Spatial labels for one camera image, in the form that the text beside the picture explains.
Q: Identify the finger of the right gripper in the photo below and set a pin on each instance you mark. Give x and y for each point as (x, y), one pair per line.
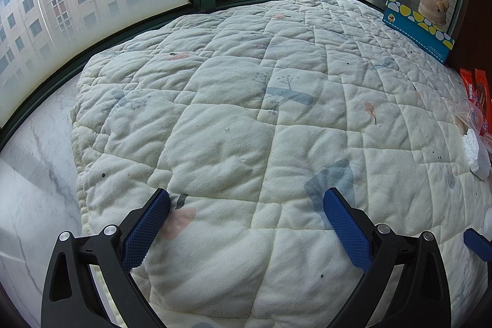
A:
(478, 244)

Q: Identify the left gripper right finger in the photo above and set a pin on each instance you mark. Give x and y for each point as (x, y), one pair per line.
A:
(422, 296)

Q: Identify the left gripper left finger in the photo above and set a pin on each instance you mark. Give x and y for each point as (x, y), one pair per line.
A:
(70, 297)

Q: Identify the white foam block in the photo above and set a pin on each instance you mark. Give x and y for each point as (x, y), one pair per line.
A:
(476, 155)

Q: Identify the red snack bag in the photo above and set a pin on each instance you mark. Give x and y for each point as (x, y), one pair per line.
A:
(478, 92)

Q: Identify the brown wooden wardrobe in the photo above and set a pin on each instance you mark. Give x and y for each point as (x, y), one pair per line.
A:
(472, 34)

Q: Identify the blue yellow tissue box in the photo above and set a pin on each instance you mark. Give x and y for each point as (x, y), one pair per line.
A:
(419, 29)

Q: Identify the beige plush toy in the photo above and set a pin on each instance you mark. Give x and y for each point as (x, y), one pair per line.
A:
(434, 10)

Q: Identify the white quilted mattress pad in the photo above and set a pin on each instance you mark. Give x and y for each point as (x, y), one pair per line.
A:
(246, 117)

